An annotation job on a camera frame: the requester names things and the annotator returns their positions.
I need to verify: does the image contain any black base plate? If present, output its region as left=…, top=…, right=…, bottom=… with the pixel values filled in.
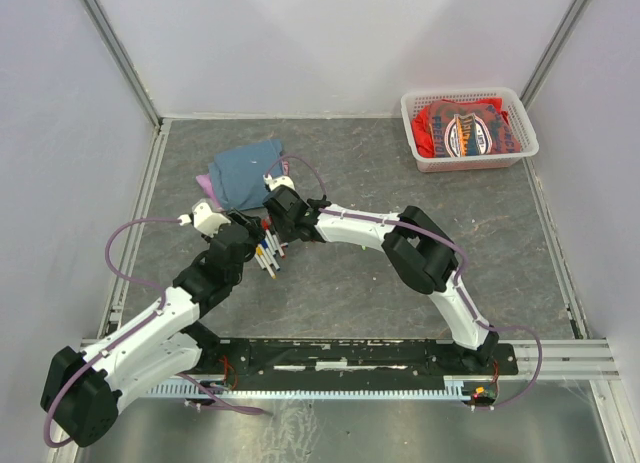
left=192, top=338, right=518, bottom=388

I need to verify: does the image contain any aluminium rail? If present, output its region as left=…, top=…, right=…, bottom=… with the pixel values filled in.
left=510, top=339, right=620, bottom=381

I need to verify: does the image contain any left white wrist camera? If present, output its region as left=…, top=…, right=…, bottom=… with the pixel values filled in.
left=178, top=198, right=231, bottom=237

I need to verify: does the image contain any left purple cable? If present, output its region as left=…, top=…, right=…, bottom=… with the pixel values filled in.
left=42, top=216, right=266, bottom=449

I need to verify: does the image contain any red printed cloth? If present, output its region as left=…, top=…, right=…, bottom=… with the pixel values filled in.
left=411, top=98, right=522, bottom=158

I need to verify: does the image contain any pink cloth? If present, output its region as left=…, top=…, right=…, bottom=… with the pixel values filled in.
left=195, top=174, right=216, bottom=199

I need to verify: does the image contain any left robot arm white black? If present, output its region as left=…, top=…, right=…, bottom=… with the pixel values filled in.
left=40, top=203, right=264, bottom=448

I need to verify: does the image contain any yellow cap marker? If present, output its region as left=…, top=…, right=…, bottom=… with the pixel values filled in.
left=255, top=245, right=276, bottom=279

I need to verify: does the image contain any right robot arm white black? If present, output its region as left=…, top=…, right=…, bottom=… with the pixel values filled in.
left=263, top=186, right=499, bottom=374

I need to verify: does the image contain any blue cloth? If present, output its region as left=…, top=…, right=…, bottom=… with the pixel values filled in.
left=207, top=139, right=285, bottom=210

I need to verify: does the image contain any white plastic basket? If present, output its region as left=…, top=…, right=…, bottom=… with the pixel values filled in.
left=400, top=87, right=539, bottom=173

